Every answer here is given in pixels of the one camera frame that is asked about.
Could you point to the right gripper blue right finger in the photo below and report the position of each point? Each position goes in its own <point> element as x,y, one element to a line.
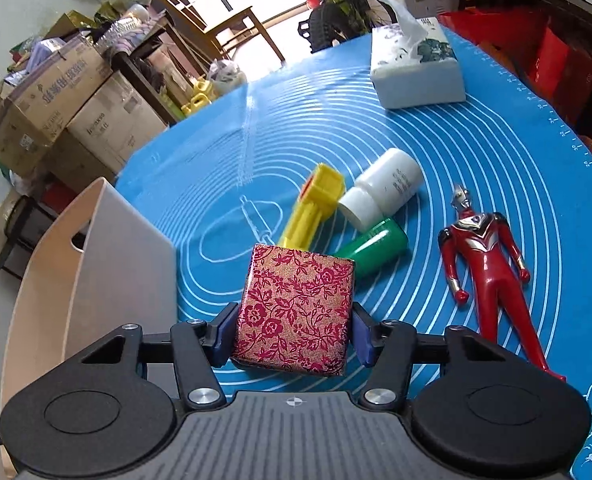
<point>365,336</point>

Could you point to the stacked cardboard box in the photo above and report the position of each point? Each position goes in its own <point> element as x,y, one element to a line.
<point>105,133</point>

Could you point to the green black bicycle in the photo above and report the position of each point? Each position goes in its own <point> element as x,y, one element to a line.
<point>333,22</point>

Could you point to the blue silicone baking mat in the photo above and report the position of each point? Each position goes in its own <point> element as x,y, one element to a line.
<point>226,179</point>

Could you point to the open cardboard box top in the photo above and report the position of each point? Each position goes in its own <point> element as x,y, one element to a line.
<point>39,108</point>

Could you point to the red floral gift box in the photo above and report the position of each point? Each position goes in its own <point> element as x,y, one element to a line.
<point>295,312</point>

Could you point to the yellow oil jug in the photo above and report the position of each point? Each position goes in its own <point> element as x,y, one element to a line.
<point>200,93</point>

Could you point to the beige plastic storage basket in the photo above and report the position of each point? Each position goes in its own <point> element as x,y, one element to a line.
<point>74,402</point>

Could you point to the red Ultraman figure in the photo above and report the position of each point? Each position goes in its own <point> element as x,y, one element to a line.
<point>484,240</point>

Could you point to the green plastic bottle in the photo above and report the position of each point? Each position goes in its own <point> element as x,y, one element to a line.
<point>375,248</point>

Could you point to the yellow plastic toy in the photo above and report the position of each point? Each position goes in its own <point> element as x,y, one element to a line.
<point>316,202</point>

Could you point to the wooden chair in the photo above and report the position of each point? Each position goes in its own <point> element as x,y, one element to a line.
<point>219,40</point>

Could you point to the white tissue box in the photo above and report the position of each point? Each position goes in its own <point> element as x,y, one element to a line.
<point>413,63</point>

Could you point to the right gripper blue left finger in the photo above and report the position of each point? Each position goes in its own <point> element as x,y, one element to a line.
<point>219,336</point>

